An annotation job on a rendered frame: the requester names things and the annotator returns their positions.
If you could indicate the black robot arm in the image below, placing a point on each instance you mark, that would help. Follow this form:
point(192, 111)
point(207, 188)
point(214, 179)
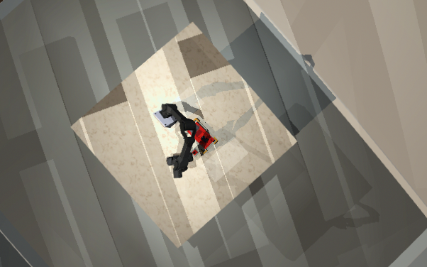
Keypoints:
point(180, 163)

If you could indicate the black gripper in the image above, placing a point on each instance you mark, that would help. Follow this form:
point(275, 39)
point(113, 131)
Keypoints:
point(169, 159)

